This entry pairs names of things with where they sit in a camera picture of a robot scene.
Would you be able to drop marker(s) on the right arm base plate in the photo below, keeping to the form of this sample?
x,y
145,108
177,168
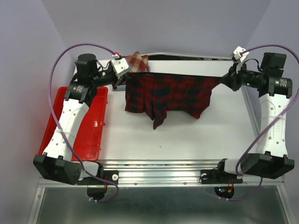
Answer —
x,y
212,176

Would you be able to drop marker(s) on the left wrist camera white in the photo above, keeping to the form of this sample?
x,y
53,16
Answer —
x,y
121,67

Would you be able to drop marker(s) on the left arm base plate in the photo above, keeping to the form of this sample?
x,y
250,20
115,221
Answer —
x,y
108,175

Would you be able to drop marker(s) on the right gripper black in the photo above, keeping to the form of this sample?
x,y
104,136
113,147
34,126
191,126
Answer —
x,y
232,78

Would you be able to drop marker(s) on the red plastic bin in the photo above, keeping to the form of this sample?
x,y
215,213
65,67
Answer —
x,y
88,140

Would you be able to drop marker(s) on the red navy plaid skirt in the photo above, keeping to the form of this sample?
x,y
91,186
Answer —
x,y
155,95

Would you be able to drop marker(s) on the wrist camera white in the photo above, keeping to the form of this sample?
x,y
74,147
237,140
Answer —
x,y
121,67
239,56

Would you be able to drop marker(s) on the red cream plaid skirt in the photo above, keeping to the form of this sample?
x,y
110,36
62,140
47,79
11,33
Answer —
x,y
138,62

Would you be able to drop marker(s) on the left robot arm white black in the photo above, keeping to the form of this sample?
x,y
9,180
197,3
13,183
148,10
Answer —
x,y
55,162

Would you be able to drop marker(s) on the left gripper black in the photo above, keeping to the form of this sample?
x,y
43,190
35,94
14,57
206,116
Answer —
x,y
117,81

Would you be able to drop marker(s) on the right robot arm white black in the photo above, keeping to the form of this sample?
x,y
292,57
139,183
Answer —
x,y
270,159

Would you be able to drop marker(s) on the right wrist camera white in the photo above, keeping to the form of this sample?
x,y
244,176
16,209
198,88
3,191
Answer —
x,y
239,56

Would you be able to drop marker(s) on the aluminium frame rail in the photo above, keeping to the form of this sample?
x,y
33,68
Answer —
x,y
163,192

